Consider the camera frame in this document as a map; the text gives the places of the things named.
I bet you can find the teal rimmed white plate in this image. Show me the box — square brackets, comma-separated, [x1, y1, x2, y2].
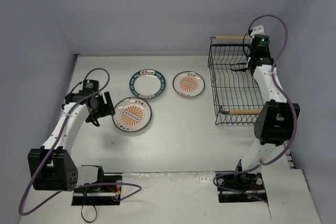
[129, 69, 166, 99]

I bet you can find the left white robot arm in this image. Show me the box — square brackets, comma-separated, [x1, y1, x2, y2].
[28, 79, 115, 193]

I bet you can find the black wire dish rack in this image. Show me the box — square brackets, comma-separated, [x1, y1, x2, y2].
[207, 36, 264, 125]

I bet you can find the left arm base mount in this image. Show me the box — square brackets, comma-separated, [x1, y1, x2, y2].
[71, 173, 123, 206]

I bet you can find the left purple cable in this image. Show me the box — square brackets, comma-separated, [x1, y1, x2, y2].
[18, 67, 143, 217]

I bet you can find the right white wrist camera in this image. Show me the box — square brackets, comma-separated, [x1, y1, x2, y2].
[248, 25, 265, 38]

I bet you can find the thin black cable loop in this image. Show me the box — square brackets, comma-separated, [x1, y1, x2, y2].
[80, 201, 97, 223]

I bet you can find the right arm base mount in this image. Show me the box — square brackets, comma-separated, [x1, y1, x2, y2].
[213, 166, 268, 204]

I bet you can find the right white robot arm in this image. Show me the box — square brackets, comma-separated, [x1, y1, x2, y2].
[232, 34, 300, 188]

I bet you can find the orange sunburst plate right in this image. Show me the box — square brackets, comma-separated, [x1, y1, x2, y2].
[172, 71, 205, 98]

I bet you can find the orange sunburst plate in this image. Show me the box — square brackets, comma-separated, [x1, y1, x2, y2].
[172, 71, 205, 98]
[112, 97, 152, 133]

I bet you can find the orange sunburst plate left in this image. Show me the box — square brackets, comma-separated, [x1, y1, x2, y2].
[112, 97, 152, 133]

